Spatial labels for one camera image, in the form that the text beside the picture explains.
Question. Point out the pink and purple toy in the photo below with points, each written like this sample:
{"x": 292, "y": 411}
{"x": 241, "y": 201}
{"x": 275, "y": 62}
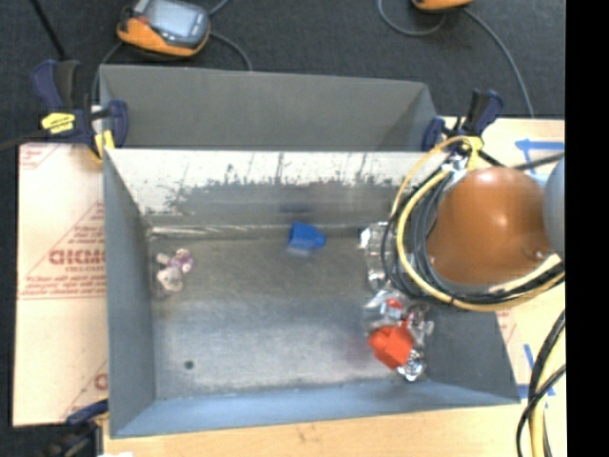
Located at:
{"x": 173, "y": 269}

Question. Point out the grey metal bin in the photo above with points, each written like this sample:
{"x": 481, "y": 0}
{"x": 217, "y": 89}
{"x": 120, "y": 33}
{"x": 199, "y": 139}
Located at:
{"x": 266, "y": 331}

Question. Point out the brown cardboard board red print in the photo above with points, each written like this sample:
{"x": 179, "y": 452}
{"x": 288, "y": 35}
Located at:
{"x": 57, "y": 303}

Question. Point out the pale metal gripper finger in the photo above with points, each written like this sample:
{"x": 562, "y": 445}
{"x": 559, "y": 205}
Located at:
{"x": 420, "y": 326}
{"x": 413, "y": 368}

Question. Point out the red block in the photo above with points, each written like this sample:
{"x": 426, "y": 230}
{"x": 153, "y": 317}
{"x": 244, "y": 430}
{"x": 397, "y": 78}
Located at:
{"x": 391, "y": 345}

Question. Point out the blue block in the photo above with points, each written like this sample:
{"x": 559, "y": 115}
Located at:
{"x": 304, "y": 237}

